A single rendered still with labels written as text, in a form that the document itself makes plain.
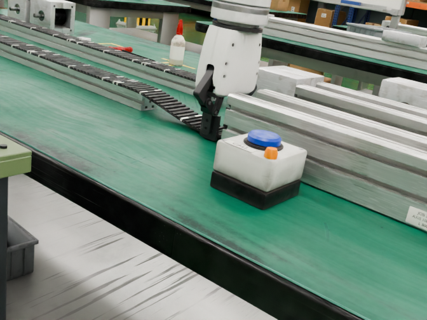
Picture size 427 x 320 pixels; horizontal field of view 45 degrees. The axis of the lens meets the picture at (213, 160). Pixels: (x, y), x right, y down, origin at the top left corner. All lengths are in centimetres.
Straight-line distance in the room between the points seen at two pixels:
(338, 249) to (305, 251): 4
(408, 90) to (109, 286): 87
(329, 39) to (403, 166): 185
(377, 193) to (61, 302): 91
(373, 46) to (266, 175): 185
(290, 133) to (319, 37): 182
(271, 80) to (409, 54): 147
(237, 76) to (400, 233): 33
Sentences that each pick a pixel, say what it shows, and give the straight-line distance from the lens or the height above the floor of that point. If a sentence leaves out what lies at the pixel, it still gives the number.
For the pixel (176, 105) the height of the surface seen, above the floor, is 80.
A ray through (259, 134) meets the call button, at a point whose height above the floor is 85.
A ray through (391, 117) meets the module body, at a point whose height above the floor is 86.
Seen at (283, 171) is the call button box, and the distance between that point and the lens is 59.
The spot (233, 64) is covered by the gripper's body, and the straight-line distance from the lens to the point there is 76.
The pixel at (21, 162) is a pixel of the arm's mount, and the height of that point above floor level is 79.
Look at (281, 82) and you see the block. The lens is 91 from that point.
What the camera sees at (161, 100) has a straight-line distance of 88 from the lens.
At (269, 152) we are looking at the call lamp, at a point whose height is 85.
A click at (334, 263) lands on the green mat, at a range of 51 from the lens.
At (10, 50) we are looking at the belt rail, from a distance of 122.
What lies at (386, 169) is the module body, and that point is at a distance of 64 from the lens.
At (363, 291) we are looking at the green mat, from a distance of 48.
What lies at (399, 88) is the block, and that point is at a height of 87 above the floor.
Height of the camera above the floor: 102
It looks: 20 degrees down
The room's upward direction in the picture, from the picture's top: 9 degrees clockwise
